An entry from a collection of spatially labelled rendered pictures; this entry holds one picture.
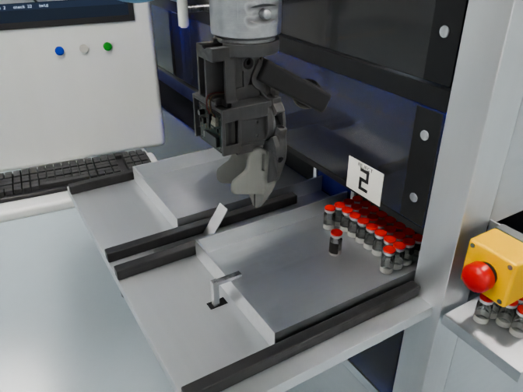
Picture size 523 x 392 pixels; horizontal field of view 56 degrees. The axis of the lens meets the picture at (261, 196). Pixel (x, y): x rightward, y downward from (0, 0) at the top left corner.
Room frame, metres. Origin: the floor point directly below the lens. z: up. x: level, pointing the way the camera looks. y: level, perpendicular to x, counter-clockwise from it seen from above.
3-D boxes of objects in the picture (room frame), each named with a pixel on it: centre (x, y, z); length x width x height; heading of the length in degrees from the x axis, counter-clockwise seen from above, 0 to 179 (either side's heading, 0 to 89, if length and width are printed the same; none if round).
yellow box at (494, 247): (0.53, -0.33, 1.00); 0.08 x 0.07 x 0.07; 121
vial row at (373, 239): (0.74, -0.19, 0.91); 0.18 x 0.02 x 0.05; 31
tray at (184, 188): (0.98, 0.08, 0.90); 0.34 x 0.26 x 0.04; 121
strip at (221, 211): (0.75, 0.13, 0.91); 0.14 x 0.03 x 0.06; 122
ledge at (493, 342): (0.54, -0.37, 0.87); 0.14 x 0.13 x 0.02; 121
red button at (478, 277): (0.51, -0.29, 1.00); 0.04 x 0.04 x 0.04; 31
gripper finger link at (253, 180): (0.52, 0.01, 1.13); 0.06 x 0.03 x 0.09; 122
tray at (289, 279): (0.69, -0.10, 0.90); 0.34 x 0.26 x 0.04; 121
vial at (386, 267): (0.66, -0.21, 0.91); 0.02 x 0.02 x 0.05
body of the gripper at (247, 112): (0.53, 0.02, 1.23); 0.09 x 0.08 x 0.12; 122
